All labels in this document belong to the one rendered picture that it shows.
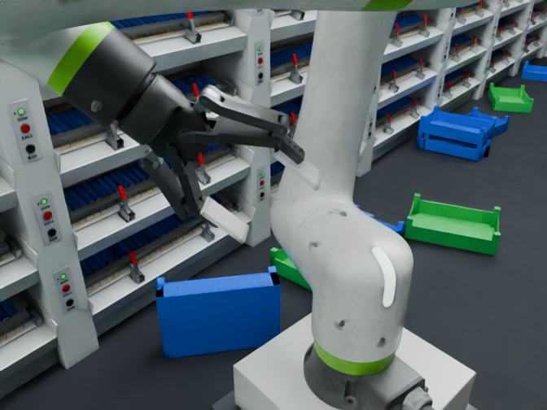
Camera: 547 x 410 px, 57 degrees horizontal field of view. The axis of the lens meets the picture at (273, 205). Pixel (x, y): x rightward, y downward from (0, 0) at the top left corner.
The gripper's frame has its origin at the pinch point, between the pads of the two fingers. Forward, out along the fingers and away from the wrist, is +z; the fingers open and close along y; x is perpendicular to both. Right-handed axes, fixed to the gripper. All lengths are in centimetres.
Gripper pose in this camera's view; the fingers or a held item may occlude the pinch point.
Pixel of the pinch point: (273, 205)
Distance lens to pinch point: 62.2
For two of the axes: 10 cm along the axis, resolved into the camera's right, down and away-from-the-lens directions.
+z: 7.4, 5.7, 3.5
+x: -1.6, 6.6, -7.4
